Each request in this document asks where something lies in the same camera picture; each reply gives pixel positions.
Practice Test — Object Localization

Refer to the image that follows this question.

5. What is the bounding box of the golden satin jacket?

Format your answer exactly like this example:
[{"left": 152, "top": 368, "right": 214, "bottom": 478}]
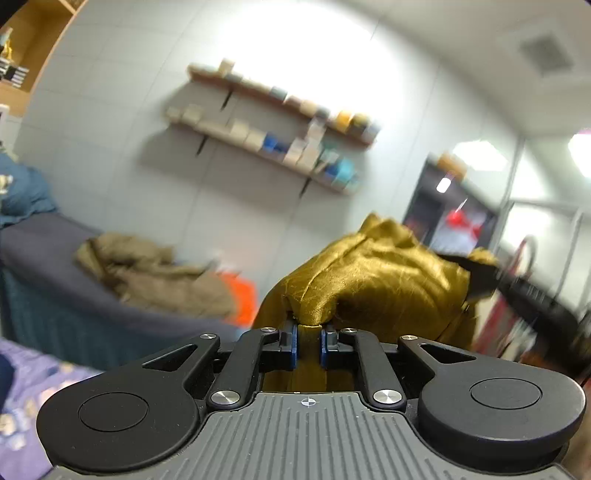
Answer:
[{"left": 253, "top": 214, "right": 497, "bottom": 392}]

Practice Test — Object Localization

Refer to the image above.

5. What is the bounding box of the orange cloth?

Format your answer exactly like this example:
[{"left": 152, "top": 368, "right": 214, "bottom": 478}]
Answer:
[{"left": 218, "top": 272, "right": 259, "bottom": 329}]

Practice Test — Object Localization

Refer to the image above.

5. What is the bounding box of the grey bed sheet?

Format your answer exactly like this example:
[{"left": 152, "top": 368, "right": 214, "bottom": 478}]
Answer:
[{"left": 1, "top": 213, "right": 244, "bottom": 342}]

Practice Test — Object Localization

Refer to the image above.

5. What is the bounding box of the wooden wall shelf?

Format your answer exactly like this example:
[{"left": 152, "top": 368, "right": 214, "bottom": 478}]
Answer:
[
  {"left": 186, "top": 63, "right": 381, "bottom": 149},
  {"left": 165, "top": 104, "right": 360, "bottom": 194}
]

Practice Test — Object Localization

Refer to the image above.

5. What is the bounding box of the lower wooden wall shelf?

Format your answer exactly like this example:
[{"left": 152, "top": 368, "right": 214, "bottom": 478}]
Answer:
[{"left": 165, "top": 104, "right": 360, "bottom": 194}]

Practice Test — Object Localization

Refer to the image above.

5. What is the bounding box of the purple floral bed sheet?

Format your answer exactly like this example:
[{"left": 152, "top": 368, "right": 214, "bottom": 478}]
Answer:
[{"left": 1, "top": 338, "right": 100, "bottom": 479}]

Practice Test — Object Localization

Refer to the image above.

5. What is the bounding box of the upper wooden wall shelf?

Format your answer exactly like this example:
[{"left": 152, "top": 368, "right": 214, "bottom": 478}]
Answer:
[{"left": 186, "top": 63, "right": 381, "bottom": 149}]

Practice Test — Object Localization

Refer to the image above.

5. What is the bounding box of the olive brown jacket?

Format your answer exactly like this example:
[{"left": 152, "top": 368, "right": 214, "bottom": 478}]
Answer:
[{"left": 75, "top": 232, "right": 238, "bottom": 319}]

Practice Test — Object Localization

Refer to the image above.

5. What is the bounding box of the wooden bookcase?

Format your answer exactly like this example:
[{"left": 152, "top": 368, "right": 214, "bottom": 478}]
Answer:
[{"left": 1, "top": 1, "right": 86, "bottom": 117}]

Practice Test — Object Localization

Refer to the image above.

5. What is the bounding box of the blue denim garment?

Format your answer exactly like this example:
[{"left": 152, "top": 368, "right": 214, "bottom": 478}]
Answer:
[{"left": 1, "top": 152, "right": 58, "bottom": 228}]

